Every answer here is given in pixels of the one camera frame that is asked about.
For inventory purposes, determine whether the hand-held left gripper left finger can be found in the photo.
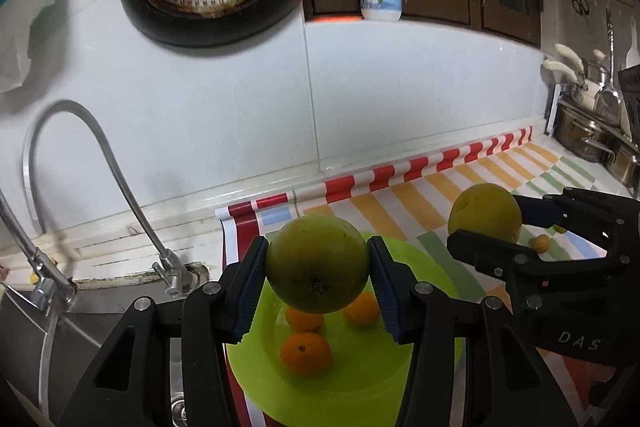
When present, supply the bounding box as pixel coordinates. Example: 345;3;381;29
55;234;271;427

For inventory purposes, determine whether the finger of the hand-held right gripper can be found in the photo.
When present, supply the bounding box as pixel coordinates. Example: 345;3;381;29
446;229;545;282
515;194;571;229

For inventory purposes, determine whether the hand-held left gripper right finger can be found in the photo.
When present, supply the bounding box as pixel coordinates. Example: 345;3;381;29
366;236;581;427

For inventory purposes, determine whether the orange mandarin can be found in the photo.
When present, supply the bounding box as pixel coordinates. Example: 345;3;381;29
285;304;325;333
344;291;379;327
280;332;332;376

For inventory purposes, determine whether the yellow apple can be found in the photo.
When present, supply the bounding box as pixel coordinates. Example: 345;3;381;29
446;183;523;248

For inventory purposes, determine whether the green apple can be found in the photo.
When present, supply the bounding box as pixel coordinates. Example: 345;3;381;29
265;214;372;314

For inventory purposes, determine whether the green plate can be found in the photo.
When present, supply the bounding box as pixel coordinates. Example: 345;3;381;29
223;231;466;427

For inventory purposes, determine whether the stainless steel pot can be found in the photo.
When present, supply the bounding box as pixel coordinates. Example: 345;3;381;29
555;102;618;162
602;142;640;185

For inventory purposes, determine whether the striped colourful tablecloth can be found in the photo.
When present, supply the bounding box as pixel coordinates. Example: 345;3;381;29
215;124;640;427

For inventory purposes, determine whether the metal dish rack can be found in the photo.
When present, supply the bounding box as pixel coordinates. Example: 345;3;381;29
545;84;565;138

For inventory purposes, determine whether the slim gooseneck faucet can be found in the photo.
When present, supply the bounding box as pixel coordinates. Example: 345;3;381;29
22;99;193;295

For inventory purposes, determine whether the large chrome faucet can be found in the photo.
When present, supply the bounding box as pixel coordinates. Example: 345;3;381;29
0;187;78;313

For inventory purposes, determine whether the stainless steel sink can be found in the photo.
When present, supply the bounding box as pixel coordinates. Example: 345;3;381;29
0;282;231;427

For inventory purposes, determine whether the clear plastic bag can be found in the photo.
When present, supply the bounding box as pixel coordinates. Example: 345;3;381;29
0;0;71;95

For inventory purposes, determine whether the white handled knife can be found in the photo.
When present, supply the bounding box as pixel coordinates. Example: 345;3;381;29
553;43;586;72
541;59;586;90

